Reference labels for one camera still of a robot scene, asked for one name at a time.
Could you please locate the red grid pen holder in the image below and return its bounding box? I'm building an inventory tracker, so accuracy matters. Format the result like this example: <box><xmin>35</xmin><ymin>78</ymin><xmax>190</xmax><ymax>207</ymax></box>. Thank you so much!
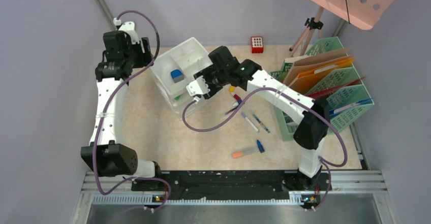
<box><xmin>251</xmin><ymin>36</ymin><xmax>264</xmax><ymax>54</ymax></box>

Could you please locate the orange cap clear marker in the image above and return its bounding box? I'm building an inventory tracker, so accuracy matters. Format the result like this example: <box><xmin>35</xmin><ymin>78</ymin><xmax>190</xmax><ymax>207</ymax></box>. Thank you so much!
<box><xmin>231</xmin><ymin>148</ymin><xmax>259</xmax><ymax>158</ymax></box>

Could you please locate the white blue pen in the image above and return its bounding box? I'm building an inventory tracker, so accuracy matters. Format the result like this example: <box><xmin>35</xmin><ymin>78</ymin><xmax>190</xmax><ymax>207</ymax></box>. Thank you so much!
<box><xmin>241</xmin><ymin>112</ymin><xmax>260</xmax><ymax>133</ymax></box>

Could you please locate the red cap small bottle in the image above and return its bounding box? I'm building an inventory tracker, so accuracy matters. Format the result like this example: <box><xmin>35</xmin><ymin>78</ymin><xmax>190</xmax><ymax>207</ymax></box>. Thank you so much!
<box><xmin>231</xmin><ymin>93</ymin><xmax>242</xmax><ymax>102</ymax></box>

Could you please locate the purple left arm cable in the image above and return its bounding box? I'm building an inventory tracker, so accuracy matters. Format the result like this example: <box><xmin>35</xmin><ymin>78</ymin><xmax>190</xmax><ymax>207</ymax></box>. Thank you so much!
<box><xmin>91</xmin><ymin>10</ymin><xmax>172</xmax><ymax>213</ymax></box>

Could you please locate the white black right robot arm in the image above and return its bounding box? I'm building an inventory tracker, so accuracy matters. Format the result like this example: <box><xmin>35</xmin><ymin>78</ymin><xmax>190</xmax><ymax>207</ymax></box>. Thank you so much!
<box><xmin>186</xmin><ymin>46</ymin><xmax>331</xmax><ymax>189</ymax></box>

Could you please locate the dark purple pen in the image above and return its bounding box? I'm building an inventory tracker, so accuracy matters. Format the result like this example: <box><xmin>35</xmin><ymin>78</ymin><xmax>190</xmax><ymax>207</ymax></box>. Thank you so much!
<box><xmin>224</xmin><ymin>105</ymin><xmax>240</xmax><ymax>116</ymax></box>

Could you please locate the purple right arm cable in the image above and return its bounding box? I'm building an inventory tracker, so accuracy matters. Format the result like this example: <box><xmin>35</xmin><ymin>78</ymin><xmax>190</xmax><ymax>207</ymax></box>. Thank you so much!
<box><xmin>182</xmin><ymin>87</ymin><xmax>348</xmax><ymax>211</ymax></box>

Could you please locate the white plastic drawer organizer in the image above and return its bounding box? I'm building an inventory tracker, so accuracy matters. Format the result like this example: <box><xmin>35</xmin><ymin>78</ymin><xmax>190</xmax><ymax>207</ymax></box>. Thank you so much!
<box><xmin>150</xmin><ymin>37</ymin><xmax>212</xmax><ymax>119</ymax></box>

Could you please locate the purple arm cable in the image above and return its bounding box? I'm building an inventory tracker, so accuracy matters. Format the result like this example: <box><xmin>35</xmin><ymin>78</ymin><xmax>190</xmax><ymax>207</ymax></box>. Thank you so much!
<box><xmin>91</xmin><ymin>10</ymin><xmax>172</xmax><ymax>213</ymax></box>
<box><xmin>182</xmin><ymin>87</ymin><xmax>348</xmax><ymax>211</ymax></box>

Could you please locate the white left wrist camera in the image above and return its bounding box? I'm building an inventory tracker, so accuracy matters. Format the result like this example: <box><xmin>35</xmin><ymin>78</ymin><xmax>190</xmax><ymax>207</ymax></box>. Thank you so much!
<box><xmin>113</xmin><ymin>18</ymin><xmax>141</xmax><ymax>45</ymax></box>

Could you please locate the blue marker cap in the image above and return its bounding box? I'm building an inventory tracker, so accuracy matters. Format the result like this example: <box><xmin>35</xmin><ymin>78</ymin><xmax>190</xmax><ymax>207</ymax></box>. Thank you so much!
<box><xmin>257</xmin><ymin>140</ymin><xmax>265</xmax><ymax>153</ymax></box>

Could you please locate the blue grey eraser block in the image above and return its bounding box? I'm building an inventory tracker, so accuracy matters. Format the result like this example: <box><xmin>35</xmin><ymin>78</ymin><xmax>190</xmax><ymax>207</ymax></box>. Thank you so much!
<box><xmin>170</xmin><ymin>69</ymin><xmax>184</xmax><ymax>83</ymax></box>

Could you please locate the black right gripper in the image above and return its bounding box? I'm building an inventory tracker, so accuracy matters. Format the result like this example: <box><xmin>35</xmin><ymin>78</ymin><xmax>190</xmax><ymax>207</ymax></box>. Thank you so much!
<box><xmin>194</xmin><ymin>66</ymin><xmax>229</xmax><ymax>100</ymax></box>

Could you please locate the orange folder binder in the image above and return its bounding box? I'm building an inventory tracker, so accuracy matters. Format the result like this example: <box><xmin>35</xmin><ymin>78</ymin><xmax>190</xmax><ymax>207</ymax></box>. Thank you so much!
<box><xmin>288</xmin><ymin>56</ymin><xmax>356</xmax><ymax>94</ymax></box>

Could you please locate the red plastic folder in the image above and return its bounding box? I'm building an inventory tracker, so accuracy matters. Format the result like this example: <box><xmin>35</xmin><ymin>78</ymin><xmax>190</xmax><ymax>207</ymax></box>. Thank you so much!
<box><xmin>308</xmin><ymin>76</ymin><xmax>366</xmax><ymax>99</ymax></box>

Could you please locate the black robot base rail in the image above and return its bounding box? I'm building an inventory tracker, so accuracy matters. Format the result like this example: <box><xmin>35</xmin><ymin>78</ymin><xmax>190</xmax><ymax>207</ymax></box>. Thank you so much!
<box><xmin>130</xmin><ymin>170</ymin><xmax>332</xmax><ymax>194</ymax></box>

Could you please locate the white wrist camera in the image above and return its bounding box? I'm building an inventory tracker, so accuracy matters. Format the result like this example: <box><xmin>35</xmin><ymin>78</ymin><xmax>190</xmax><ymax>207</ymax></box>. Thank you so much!
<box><xmin>186</xmin><ymin>76</ymin><xmax>210</xmax><ymax>103</ymax></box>
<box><xmin>113</xmin><ymin>18</ymin><xmax>141</xmax><ymax>45</ymax></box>

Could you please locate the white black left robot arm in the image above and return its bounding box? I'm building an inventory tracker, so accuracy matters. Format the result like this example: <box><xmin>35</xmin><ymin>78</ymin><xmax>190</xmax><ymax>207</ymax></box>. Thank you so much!
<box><xmin>80</xmin><ymin>28</ymin><xmax>163</xmax><ymax>190</ymax></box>

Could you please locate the blue clear gel pen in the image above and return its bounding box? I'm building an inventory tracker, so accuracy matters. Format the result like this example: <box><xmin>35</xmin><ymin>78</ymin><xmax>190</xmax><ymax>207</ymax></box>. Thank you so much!
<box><xmin>250</xmin><ymin>111</ymin><xmax>270</xmax><ymax>134</ymax></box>

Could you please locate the blue file folder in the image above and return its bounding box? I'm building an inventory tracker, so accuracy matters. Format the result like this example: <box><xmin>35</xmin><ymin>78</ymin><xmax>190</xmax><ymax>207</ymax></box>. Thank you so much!
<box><xmin>329</xmin><ymin>98</ymin><xmax>373</xmax><ymax>116</ymax></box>

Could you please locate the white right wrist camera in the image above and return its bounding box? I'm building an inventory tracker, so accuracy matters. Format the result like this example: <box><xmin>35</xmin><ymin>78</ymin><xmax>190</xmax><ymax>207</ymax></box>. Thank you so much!
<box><xmin>186</xmin><ymin>76</ymin><xmax>210</xmax><ymax>103</ymax></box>

